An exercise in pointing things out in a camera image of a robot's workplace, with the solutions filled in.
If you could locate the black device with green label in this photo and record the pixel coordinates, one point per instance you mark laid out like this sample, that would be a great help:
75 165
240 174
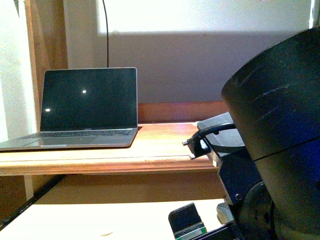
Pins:
186 223

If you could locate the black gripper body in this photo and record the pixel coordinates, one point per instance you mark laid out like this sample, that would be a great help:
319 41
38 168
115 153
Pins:
248 210

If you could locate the wooden desk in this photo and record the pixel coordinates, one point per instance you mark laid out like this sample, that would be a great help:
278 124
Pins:
115 194

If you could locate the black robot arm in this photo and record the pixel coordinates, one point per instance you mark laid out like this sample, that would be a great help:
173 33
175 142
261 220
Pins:
267 145

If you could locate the silver open laptop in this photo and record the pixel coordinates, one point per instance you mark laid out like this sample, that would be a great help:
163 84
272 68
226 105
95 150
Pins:
84 108

